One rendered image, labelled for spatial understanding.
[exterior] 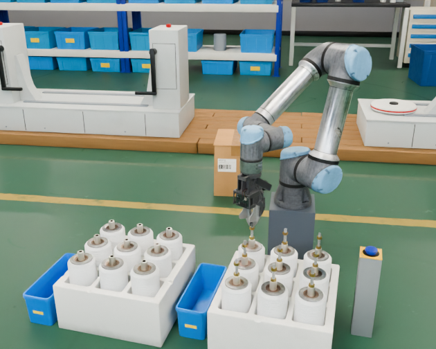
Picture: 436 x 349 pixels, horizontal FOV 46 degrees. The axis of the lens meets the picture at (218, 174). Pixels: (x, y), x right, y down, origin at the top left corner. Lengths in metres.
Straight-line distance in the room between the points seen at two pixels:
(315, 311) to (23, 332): 1.02
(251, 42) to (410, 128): 2.95
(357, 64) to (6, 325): 1.54
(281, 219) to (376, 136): 1.60
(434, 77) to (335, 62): 4.07
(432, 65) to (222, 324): 4.59
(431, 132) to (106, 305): 2.45
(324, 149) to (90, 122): 2.20
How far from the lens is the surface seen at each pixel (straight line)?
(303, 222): 2.04
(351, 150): 3.43
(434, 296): 2.20
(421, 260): 2.42
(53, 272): 2.11
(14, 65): 4.05
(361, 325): 1.89
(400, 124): 3.51
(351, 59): 1.83
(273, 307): 1.64
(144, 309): 1.75
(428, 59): 5.83
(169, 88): 3.56
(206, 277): 2.04
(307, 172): 1.91
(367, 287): 1.80
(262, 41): 6.03
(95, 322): 1.88
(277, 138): 1.71
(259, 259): 1.85
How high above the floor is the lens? 1.19
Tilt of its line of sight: 22 degrees down
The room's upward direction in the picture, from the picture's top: straight up
